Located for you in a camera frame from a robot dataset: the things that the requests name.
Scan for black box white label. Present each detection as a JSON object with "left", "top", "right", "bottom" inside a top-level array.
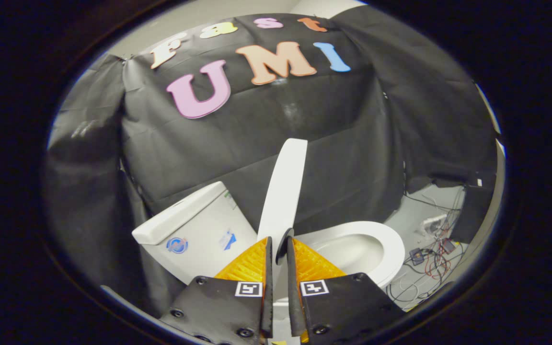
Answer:
[{"left": 451, "top": 170, "right": 497, "bottom": 245}]

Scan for white toilet lid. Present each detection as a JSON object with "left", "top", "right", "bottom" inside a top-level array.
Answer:
[{"left": 256, "top": 138, "right": 309, "bottom": 302}]

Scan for white ceramic toilet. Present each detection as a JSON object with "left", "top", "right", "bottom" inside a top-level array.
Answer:
[{"left": 131, "top": 181, "right": 406, "bottom": 345}]

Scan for tangled thin cables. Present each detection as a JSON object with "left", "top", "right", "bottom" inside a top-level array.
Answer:
[{"left": 386, "top": 192, "right": 468, "bottom": 307}]

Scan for black backdrop cloth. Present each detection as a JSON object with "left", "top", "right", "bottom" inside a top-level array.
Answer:
[{"left": 44, "top": 13, "right": 499, "bottom": 317}]

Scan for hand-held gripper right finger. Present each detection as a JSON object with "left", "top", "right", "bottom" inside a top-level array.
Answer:
[{"left": 286, "top": 236, "right": 406, "bottom": 345}]

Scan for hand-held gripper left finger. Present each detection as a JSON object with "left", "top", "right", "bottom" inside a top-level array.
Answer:
[{"left": 159, "top": 236, "right": 274, "bottom": 345}]

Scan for white toilet seat ring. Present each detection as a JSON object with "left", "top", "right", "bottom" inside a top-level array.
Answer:
[{"left": 298, "top": 220, "right": 406, "bottom": 288}]

